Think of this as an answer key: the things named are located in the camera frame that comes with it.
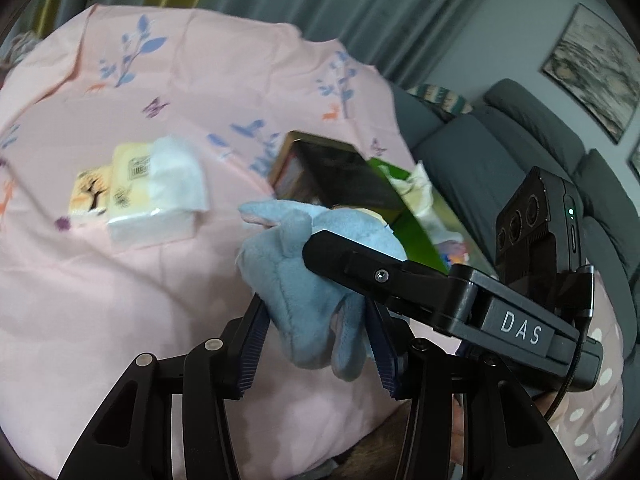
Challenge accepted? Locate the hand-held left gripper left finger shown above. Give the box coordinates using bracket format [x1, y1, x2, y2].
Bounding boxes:
[57, 292, 273, 480]

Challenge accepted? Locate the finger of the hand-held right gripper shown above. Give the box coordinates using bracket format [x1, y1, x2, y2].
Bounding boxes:
[302, 230, 468, 333]

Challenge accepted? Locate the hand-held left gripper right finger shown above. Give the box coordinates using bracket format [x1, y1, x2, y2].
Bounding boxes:
[365, 297, 571, 480]

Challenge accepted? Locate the blue plush toy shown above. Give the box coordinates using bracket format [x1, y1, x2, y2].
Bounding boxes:
[235, 197, 408, 383]

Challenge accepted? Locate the green cardboard box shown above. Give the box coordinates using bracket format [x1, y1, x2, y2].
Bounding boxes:
[367, 157, 501, 276]

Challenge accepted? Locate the black tea box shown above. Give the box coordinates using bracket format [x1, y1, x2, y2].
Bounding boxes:
[267, 130, 408, 226]

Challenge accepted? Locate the grey sofa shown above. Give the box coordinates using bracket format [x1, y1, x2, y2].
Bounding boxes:
[390, 77, 640, 311]

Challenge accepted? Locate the white cloth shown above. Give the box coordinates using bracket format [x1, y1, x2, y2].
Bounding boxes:
[385, 160, 468, 246]

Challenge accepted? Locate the pink printed blanket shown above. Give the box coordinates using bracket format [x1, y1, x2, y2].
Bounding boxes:
[0, 2, 426, 476]

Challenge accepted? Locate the framed picture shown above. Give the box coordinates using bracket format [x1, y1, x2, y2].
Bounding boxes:
[541, 2, 636, 146]
[625, 139, 640, 181]

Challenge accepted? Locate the striped pillow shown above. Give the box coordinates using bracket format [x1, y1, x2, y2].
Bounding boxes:
[407, 82, 473, 121]

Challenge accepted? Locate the yellow tissue pack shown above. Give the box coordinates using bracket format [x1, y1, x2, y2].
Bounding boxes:
[107, 135, 211, 251]

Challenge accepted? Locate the grey curtain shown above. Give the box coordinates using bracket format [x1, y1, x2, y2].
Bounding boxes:
[30, 0, 506, 96]

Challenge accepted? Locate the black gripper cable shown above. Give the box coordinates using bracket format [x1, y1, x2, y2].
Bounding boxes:
[542, 267, 596, 421]

